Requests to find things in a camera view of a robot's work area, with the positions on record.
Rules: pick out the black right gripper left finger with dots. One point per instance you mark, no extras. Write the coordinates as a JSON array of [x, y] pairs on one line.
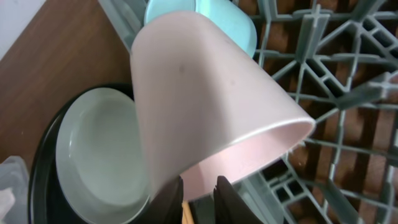
[[166, 207]]

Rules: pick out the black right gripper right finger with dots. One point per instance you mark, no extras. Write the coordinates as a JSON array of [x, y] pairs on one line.
[[230, 208]]

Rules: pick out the wooden chopstick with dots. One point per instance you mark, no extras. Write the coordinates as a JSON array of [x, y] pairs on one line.
[[187, 217]]

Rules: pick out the pink plastic cup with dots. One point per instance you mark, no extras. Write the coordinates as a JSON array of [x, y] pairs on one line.
[[205, 108]]

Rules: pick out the blue plastic cup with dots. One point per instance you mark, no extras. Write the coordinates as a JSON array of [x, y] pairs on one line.
[[225, 14]]

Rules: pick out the grey plastic dishwasher rack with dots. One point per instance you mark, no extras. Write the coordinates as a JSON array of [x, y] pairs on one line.
[[350, 82]]

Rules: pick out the light grey plate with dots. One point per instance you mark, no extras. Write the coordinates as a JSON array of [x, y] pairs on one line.
[[99, 159]]

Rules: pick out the round black tray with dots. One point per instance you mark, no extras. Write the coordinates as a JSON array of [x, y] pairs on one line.
[[46, 201]]

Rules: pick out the clear plastic bin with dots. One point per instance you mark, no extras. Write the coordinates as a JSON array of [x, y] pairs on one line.
[[14, 190]]

